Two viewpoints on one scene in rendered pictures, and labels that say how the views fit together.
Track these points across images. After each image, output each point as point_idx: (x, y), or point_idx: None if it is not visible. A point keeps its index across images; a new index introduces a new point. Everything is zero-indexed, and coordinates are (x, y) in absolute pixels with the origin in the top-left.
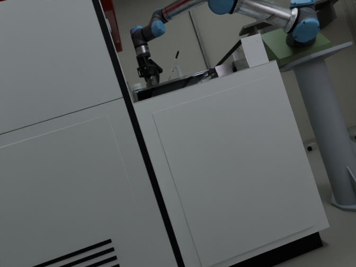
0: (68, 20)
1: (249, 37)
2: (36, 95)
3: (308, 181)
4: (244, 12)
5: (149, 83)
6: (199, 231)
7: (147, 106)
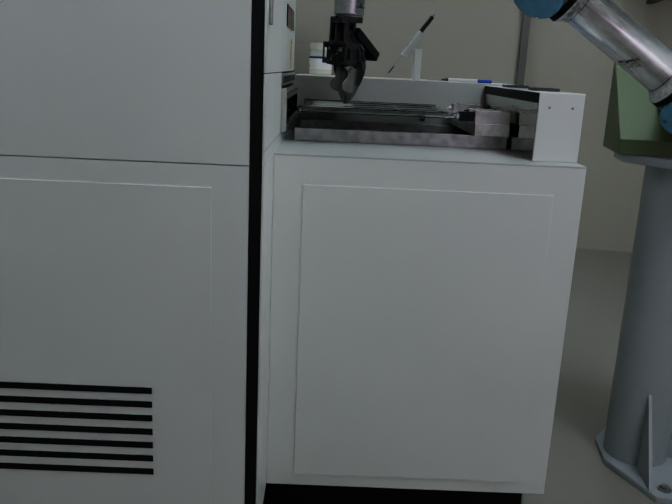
0: None
1: (560, 96)
2: (97, 108)
3: (542, 408)
4: (579, 29)
5: (339, 80)
6: (312, 414)
7: (298, 168)
